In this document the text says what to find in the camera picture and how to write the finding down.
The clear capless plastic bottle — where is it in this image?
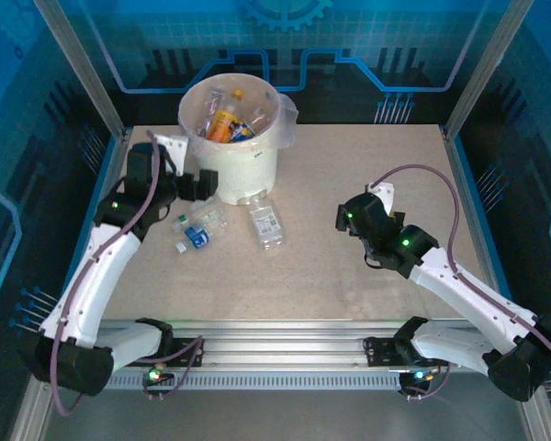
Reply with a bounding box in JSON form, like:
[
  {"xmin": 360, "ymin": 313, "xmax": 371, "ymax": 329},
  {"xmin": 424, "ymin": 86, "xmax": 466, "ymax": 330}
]
[{"xmin": 188, "ymin": 199, "xmax": 221, "ymax": 215}]

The clear bottle green cap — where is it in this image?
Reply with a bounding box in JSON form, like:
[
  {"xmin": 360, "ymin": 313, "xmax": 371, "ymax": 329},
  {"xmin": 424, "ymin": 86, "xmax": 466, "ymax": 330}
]
[{"xmin": 172, "ymin": 209, "xmax": 229, "ymax": 232}]

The blue label bottle white cap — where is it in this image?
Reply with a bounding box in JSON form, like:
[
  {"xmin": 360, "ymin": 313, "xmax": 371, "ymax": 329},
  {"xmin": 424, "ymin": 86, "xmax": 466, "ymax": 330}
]
[{"xmin": 174, "ymin": 224, "xmax": 212, "ymax": 253}]

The orange juice bottle orange cap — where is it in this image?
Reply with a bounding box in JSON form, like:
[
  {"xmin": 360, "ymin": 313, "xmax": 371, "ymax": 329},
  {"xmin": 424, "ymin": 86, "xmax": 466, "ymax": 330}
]
[{"xmin": 205, "ymin": 89, "xmax": 245, "ymax": 143}]

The clear bottle white label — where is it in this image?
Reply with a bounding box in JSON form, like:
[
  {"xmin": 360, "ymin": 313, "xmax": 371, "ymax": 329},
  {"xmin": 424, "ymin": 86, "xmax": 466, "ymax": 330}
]
[{"xmin": 247, "ymin": 192, "xmax": 288, "ymax": 252}]

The white ribbed plastic bin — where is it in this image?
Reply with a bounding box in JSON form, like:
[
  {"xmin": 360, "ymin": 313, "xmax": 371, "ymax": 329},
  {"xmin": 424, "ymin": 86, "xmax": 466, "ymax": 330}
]
[{"xmin": 177, "ymin": 73, "xmax": 282, "ymax": 207}]

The wide aluminium mounting beam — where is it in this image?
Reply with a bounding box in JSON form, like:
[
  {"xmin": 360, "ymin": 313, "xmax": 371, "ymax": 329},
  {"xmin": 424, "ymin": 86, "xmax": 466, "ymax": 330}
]
[{"xmin": 39, "ymin": 319, "xmax": 536, "ymax": 374}]

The small lit controller board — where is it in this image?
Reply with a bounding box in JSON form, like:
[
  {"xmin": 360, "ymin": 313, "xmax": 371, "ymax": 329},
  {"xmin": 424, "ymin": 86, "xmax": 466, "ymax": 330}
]
[
  {"xmin": 141, "ymin": 362, "xmax": 175, "ymax": 386},
  {"xmin": 398, "ymin": 367, "xmax": 438, "ymax": 390}
]

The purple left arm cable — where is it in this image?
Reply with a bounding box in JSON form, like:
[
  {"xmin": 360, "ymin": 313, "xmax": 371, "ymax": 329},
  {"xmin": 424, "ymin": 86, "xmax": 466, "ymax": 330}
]
[{"xmin": 49, "ymin": 130, "xmax": 208, "ymax": 417}]

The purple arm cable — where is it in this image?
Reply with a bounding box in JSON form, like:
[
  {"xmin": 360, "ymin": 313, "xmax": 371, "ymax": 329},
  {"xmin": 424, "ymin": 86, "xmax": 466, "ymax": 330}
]
[
  {"xmin": 366, "ymin": 164, "xmax": 551, "ymax": 401},
  {"xmin": 49, "ymin": 130, "xmax": 208, "ymax": 417}
]

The aluminium side rail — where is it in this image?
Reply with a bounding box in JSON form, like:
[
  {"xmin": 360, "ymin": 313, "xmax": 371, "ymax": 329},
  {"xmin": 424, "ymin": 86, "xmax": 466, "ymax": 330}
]
[
  {"xmin": 60, "ymin": 128, "xmax": 134, "ymax": 334},
  {"xmin": 442, "ymin": 128, "xmax": 511, "ymax": 322}
]

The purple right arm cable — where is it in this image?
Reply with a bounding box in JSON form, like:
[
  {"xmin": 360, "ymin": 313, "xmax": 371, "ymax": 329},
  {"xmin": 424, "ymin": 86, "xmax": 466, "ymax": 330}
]
[{"xmin": 366, "ymin": 164, "xmax": 551, "ymax": 401}]

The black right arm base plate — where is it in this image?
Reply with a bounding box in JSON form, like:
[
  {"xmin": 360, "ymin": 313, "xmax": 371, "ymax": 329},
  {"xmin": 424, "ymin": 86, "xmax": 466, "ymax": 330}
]
[{"xmin": 363, "ymin": 334, "xmax": 414, "ymax": 368}]

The aluminium frame post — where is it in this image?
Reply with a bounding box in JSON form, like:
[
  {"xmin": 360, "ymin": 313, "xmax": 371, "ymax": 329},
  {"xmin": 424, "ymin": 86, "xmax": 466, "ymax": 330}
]
[
  {"xmin": 442, "ymin": 0, "xmax": 536, "ymax": 141},
  {"xmin": 32, "ymin": 0, "xmax": 132, "ymax": 140}
]

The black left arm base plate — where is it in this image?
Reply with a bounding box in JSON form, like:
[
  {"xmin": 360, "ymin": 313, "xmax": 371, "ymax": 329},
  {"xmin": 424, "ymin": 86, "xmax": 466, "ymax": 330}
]
[{"xmin": 164, "ymin": 336, "xmax": 207, "ymax": 368}]

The slotted grey cable duct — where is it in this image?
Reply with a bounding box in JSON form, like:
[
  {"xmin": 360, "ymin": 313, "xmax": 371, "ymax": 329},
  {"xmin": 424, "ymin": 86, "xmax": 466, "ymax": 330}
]
[{"xmin": 112, "ymin": 372, "xmax": 408, "ymax": 391}]

